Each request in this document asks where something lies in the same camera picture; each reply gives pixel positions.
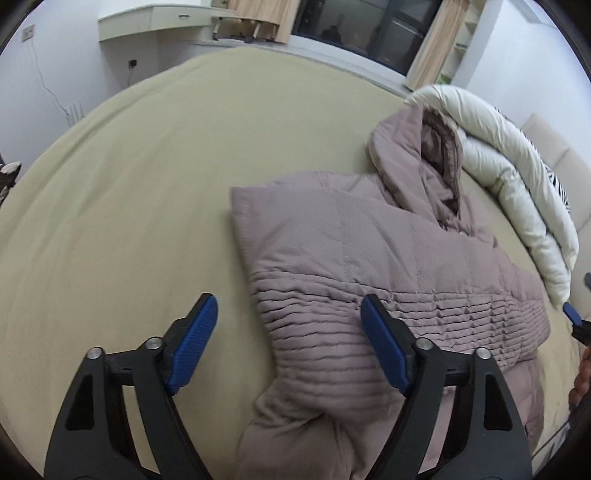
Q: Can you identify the person's right hand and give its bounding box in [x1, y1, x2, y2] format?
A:
[568, 345, 591, 409]

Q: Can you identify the beige padded headboard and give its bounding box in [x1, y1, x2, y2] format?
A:
[519, 113, 591, 324]

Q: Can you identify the beige curtain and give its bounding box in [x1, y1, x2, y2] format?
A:
[228, 0, 303, 45]
[406, 0, 472, 91]

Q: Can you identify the dark patterned cushion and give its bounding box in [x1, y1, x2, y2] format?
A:
[0, 161, 24, 206]

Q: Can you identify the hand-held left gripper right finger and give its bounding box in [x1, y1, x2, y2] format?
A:
[360, 293, 536, 480]

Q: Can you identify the white desk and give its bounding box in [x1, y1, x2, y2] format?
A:
[97, 4, 232, 43]

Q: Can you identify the thin wall cable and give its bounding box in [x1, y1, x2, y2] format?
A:
[31, 39, 75, 116]

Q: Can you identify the chair with metal legs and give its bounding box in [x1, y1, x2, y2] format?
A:
[211, 15, 260, 45]

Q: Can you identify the white shelf unit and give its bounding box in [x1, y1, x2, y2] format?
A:
[438, 0, 486, 86]

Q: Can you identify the white duvet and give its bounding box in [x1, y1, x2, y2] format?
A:
[405, 84, 581, 305]

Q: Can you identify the mauve hooded puffer jacket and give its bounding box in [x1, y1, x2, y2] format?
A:
[229, 105, 552, 480]

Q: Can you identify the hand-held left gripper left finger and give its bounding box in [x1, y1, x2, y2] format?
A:
[44, 292, 219, 480]

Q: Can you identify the zebra print pillow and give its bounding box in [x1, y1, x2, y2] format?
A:
[493, 106, 573, 217]

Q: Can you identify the dark window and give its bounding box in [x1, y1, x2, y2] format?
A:
[291, 0, 445, 77]

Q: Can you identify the bed with beige sheet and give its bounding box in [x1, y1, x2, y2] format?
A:
[0, 46, 583, 480]

